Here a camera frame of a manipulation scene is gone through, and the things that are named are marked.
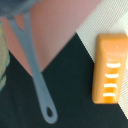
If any yellow toy bread loaf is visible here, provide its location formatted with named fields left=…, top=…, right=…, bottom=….
left=92, top=34, right=128, bottom=104

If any teal grey gripper finger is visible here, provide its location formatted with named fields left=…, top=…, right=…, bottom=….
left=0, top=21, right=10, bottom=91

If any white woven placemat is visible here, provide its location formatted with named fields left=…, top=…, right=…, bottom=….
left=77, top=0, right=128, bottom=119

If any grey saucepan on stove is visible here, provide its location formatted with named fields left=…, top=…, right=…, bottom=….
left=0, top=0, right=58, bottom=124

